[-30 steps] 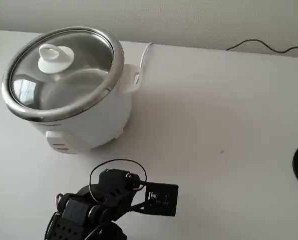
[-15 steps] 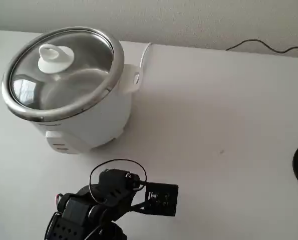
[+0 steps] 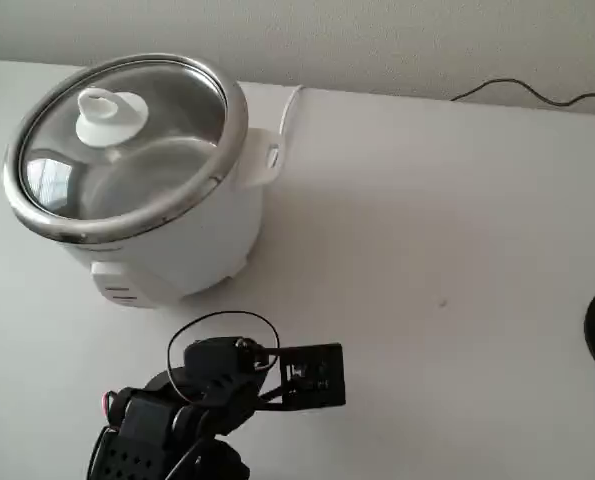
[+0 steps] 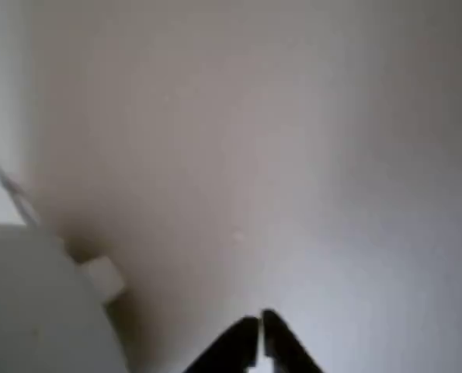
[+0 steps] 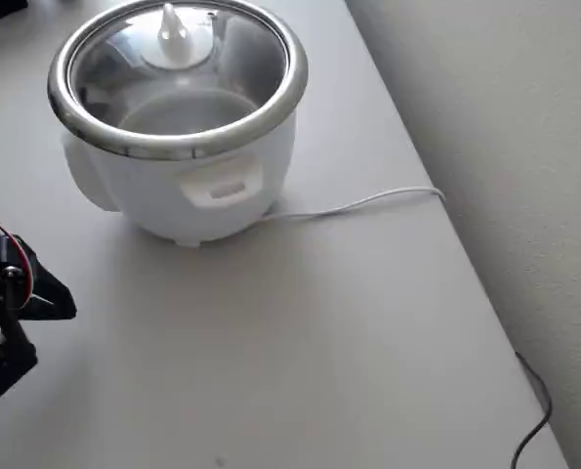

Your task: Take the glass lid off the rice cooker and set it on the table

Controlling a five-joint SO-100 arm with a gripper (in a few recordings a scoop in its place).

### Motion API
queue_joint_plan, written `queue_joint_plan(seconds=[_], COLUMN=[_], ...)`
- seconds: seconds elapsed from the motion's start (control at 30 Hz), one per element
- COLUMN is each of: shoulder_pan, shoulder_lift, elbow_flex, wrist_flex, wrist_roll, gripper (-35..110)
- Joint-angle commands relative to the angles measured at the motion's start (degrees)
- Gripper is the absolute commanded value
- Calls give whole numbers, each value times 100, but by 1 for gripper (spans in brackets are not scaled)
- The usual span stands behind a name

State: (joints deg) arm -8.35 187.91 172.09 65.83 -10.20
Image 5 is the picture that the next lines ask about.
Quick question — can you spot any red and black wire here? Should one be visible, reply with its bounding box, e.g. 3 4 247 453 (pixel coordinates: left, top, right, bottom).
0 211 33 310

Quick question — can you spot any grey round container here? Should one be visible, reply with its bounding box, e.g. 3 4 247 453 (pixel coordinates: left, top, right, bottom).
47 0 310 250

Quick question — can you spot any white power cable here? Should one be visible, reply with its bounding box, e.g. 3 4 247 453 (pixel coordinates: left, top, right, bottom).
262 186 447 222

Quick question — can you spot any thin black cable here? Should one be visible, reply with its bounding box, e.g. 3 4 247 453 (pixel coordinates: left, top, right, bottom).
508 350 555 469

